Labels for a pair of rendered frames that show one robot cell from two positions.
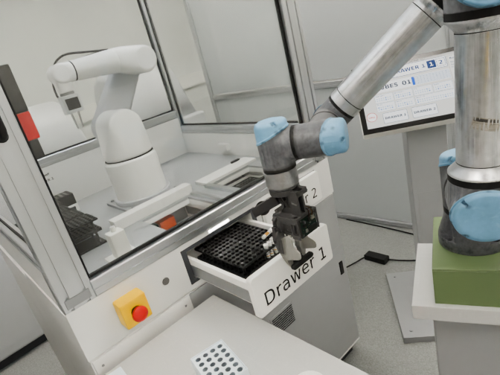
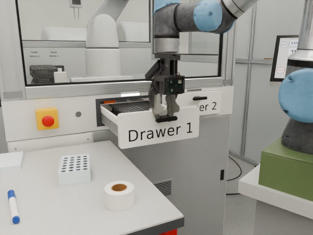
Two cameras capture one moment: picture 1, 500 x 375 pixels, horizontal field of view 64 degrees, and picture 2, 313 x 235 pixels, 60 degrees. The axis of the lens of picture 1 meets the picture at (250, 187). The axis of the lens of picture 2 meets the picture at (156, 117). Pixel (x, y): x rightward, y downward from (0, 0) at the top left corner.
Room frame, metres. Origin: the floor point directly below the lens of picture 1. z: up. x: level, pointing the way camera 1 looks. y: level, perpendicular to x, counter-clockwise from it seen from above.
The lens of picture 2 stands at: (0.03, -0.22, 1.11)
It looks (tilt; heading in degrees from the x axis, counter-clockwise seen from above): 14 degrees down; 12
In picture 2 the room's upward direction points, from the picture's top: straight up
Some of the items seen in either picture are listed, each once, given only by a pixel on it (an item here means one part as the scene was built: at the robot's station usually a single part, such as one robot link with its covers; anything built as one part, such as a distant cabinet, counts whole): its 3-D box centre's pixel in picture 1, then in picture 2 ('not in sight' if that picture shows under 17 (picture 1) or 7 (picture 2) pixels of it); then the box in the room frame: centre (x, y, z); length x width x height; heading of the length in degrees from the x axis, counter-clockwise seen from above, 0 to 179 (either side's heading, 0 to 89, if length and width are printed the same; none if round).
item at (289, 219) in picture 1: (292, 210); (167, 74); (0.84, -0.08, 1.04); 0.09 x 0.08 x 0.12; 38
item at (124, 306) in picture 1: (133, 308); (47, 118); (0.87, 0.37, 0.88); 0.07 x 0.05 x 0.07; 128
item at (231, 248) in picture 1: (242, 251); (138, 114); (1.03, 0.07, 0.87); 0.22 x 0.18 x 0.06; 38
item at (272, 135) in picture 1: (275, 144); (167, 18); (0.84, -0.08, 1.20); 0.09 x 0.08 x 0.11; 66
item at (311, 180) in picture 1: (292, 200); (194, 104); (1.28, -0.13, 0.87); 0.29 x 0.02 x 0.11; 128
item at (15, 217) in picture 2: not in sight; (13, 205); (0.50, 0.22, 0.77); 0.14 x 0.02 x 0.02; 44
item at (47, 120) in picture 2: (139, 312); (48, 120); (0.85, 0.34, 0.88); 0.04 x 0.03 x 0.04; 128
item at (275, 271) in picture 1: (293, 267); (160, 126); (0.87, -0.05, 0.87); 0.29 x 0.02 x 0.11; 128
